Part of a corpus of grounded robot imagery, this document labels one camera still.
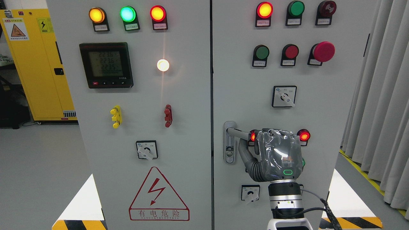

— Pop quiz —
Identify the red terminal connector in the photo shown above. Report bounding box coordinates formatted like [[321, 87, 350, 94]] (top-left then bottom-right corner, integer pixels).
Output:
[[164, 104, 173, 128]]

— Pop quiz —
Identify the red danger warning sticker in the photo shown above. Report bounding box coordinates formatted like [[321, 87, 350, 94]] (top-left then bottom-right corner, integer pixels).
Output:
[[129, 166, 190, 221]]

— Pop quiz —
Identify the grey left cabinet door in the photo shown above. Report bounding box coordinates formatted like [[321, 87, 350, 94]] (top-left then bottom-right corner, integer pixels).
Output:
[[47, 0, 212, 230]]

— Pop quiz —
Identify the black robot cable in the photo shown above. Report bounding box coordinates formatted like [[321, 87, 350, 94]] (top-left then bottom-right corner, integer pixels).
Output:
[[272, 188, 343, 230]]

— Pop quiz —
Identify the lit red light top right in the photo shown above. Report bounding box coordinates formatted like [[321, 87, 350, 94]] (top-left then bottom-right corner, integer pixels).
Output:
[[255, 2, 274, 27]]

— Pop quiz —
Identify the yellow safety cabinet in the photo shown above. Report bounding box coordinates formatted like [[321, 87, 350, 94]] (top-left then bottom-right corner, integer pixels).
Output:
[[1, 9, 77, 122]]

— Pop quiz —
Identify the dark red buzzer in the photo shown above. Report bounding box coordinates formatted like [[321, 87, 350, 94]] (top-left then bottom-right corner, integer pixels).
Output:
[[315, 0, 336, 25]]

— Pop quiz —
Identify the silver door handle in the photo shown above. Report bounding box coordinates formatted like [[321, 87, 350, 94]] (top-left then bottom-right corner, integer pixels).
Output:
[[223, 121, 251, 164]]

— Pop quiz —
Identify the lower white rotary switch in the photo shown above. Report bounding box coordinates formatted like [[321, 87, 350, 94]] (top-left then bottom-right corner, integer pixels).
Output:
[[241, 185, 260, 204]]

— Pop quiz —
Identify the white lit indicator lamp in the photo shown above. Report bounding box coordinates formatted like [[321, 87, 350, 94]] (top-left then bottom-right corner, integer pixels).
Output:
[[157, 59, 170, 72]]

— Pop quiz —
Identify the red emergency stop button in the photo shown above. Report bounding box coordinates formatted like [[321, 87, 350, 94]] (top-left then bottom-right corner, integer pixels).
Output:
[[307, 41, 336, 66]]

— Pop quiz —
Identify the lit green indicator light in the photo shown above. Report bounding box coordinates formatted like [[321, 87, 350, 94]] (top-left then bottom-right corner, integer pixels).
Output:
[[120, 6, 140, 31]]

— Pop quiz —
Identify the grey robotic hand plastic wrapped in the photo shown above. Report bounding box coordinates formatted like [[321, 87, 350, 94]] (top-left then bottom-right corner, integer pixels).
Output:
[[238, 128, 303, 182]]

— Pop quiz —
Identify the grey cabinet door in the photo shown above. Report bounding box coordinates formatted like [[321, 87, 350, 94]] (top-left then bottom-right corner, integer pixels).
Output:
[[212, 0, 380, 230], [47, 0, 212, 230]]

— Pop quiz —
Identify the red push button upper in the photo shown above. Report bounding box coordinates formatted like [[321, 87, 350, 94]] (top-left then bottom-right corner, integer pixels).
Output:
[[280, 44, 299, 67]]

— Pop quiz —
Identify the yellow terminal connector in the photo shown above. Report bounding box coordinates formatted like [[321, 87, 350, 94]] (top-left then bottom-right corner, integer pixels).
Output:
[[110, 105, 123, 129]]

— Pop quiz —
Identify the lit red indicator light left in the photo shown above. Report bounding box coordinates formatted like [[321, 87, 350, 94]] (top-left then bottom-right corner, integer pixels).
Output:
[[150, 5, 168, 30]]

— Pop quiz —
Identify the green push button upper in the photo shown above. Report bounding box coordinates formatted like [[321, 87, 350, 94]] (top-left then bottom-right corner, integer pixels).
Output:
[[252, 45, 270, 67]]

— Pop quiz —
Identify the dark green light top right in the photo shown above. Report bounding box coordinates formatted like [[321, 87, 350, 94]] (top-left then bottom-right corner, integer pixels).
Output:
[[285, 1, 305, 26]]

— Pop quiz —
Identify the lit red light middle left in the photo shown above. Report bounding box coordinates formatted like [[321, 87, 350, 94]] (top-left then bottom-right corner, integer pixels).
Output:
[[248, 129, 256, 147]]

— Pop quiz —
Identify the orange indicator light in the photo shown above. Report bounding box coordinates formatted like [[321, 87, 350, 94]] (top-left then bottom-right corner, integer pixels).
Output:
[[88, 7, 110, 32]]

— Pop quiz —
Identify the lit red light middle right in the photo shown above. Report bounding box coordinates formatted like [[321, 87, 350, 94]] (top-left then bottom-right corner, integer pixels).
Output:
[[297, 129, 311, 146]]

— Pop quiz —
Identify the upper right rotary switch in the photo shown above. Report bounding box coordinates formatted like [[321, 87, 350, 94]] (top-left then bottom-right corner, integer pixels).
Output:
[[272, 85, 297, 108]]

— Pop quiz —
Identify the grey right cabinet door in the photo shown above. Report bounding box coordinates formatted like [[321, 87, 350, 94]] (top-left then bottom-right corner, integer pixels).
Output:
[[212, 0, 380, 230]]

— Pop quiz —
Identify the black digital power meter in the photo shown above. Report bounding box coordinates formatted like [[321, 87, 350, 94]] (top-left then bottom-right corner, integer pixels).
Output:
[[79, 42, 134, 89]]

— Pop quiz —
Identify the grey curtain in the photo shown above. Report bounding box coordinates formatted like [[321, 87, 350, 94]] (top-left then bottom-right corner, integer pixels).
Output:
[[342, 0, 409, 211]]

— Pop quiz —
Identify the black key selector switch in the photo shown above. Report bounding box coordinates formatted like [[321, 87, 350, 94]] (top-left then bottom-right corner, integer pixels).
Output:
[[299, 184, 304, 195]]

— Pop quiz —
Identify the left door rotary switch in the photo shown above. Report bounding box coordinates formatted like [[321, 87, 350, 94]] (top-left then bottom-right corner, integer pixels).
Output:
[[136, 140, 158, 161]]

